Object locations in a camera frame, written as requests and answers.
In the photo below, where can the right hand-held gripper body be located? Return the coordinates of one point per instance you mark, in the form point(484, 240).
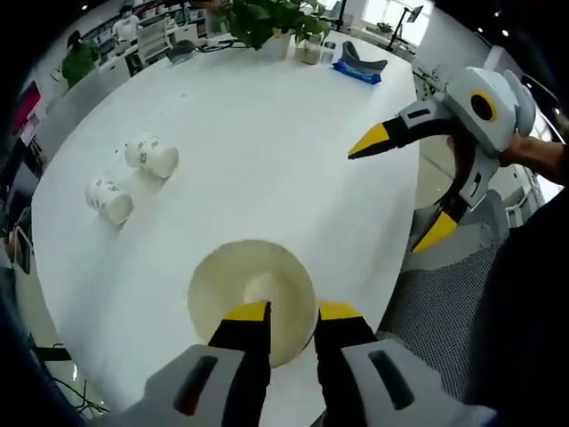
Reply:
point(502, 124)

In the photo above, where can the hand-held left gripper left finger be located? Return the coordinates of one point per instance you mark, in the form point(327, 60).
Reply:
point(200, 378)

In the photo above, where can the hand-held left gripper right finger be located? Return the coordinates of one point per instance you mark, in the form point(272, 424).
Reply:
point(391, 382)

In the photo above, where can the green printed white paper cup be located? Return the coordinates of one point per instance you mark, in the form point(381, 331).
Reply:
point(222, 276)
point(151, 155)
point(109, 200)

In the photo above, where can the person's right hand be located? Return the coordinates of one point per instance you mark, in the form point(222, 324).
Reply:
point(529, 153)

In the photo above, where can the grey curved object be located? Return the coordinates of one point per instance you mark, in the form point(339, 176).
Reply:
point(355, 60)

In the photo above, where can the grey mesh office chair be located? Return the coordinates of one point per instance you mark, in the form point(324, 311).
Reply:
point(427, 302)

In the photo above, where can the small potted plant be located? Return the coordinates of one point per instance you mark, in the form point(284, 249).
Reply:
point(384, 27)

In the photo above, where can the small monitor on black stand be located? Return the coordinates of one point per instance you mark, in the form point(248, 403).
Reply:
point(416, 13)

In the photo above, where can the person's dark clothing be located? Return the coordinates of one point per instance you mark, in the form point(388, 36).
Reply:
point(524, 289)

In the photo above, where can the small glass jar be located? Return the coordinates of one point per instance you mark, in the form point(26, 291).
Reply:
point(309, 51)

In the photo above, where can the black laptop stand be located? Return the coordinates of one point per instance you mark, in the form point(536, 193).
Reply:
point(53, 352)

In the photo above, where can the green potted plant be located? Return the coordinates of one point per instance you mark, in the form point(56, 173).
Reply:
point(266, 18)

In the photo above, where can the grey round device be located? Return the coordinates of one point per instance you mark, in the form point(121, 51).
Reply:
point(182, 51)

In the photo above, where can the white mesh office chair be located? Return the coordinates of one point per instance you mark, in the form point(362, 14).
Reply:
point(153, 37)

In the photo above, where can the white desk partition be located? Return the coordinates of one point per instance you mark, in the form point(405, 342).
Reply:
point(113, 75)

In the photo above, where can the large red display screen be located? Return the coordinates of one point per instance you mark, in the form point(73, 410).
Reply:
point(26, 102)

